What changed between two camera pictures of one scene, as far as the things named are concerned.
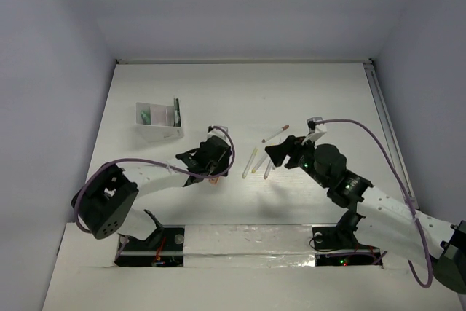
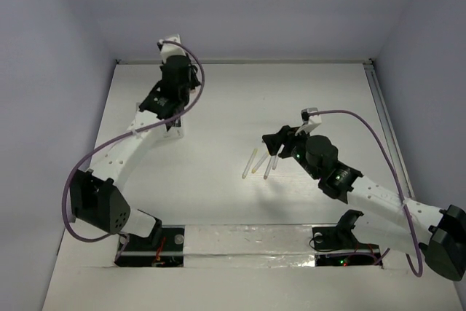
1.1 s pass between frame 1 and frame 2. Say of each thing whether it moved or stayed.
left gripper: moved
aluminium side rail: stayed
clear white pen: stayed
